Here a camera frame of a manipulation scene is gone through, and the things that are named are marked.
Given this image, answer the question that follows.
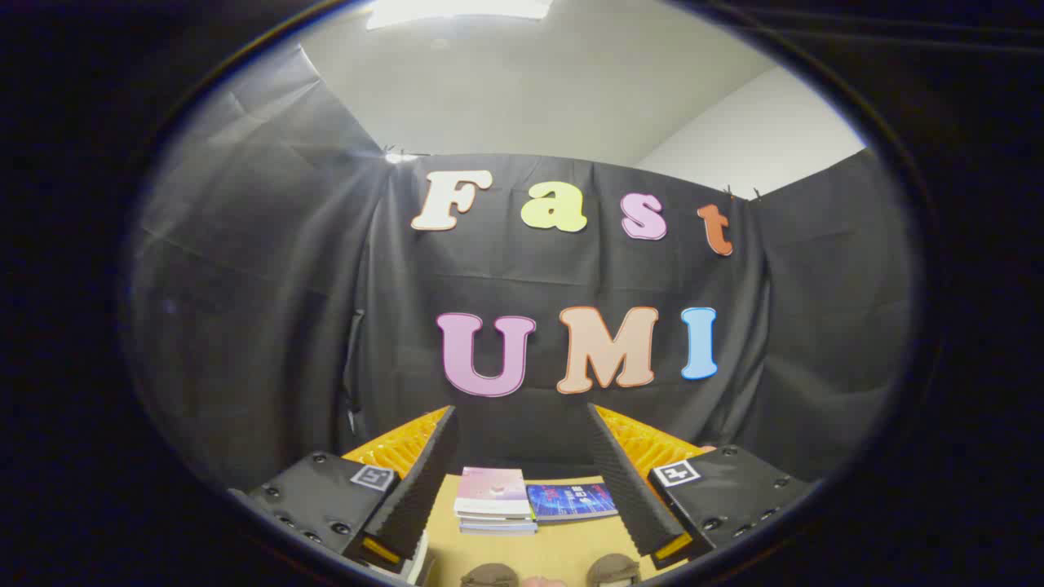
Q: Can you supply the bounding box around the pink book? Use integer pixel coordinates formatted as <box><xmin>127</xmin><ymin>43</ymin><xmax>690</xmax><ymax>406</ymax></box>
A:
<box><xmin>453</xmin><ymin>466</ymin><xmax>532</xmax><ymax>518</ymax></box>

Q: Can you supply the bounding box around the white fabric storage box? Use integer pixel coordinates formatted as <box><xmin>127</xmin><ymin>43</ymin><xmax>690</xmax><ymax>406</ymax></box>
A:
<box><xmin>400</xmin><ymin>530</ymin><xmax>434</xmax><ymax>585</ymax></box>

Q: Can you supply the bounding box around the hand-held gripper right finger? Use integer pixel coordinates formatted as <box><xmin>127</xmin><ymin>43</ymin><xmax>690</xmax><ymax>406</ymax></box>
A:
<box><xmin>587</xmin><ymin>403</ymin><xmax>817</xmax><ymax>568</ymax></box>

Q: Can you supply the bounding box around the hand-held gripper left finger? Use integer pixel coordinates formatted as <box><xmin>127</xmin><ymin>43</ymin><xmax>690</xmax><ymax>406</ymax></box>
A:
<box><xmin>228</xmin><ymin>405</ymin><xmax>459</xmax><ymax>567</ymax></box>

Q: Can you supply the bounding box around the dark blue book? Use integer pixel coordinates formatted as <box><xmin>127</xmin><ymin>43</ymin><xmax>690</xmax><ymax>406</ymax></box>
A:
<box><xmin>526</xmin><ymin>483</ymin><xmax>619</xmax><ymax>522</ymax></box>

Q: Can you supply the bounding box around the brown slipper shoe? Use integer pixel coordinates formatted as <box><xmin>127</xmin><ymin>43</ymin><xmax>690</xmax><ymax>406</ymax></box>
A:
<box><xmin>461</xmin><ymin>563</ymin><xmax>520</xmax><ymax>587</ymax></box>
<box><xmin>586</xmin><ymin>554</ymin><xmax>643</xmax><ymax>587</ymax></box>

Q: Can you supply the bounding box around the ceiling light panel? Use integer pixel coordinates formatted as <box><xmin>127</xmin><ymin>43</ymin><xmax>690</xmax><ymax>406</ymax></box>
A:
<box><xmin>367</xmin><ymin>0</ymin><xmax>554</xmax><ymax>30</ymax></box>

